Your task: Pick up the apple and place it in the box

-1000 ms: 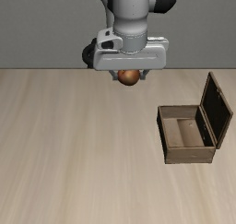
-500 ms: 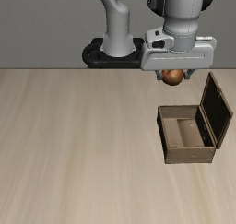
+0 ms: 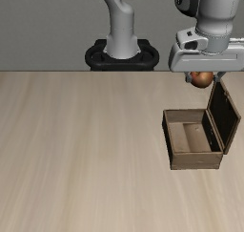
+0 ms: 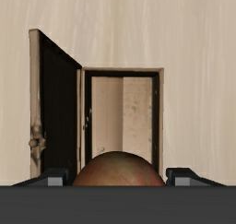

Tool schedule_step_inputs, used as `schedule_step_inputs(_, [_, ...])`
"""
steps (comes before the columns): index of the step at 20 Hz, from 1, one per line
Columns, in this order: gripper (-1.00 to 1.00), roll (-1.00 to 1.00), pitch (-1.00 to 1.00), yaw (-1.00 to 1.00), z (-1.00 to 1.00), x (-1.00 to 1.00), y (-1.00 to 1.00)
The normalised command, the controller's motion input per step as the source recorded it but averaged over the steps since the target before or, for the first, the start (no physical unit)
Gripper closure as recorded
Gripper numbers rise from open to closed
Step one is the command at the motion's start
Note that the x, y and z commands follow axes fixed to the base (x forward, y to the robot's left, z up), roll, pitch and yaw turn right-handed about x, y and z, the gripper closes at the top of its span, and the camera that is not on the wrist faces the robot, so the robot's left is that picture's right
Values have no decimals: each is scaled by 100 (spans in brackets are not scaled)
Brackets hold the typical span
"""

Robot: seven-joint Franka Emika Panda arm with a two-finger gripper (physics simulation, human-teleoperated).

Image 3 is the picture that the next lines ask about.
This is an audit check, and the brown wooden box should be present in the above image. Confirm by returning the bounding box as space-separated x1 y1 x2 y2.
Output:
161 108 224 171

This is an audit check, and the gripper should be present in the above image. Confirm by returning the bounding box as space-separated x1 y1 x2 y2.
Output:
168 26 244 84

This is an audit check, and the brown wooden box lid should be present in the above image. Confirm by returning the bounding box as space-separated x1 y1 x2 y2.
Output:
206 78 242 156

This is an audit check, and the red apple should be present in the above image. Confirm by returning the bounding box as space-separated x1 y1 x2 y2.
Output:
189 71 214 90

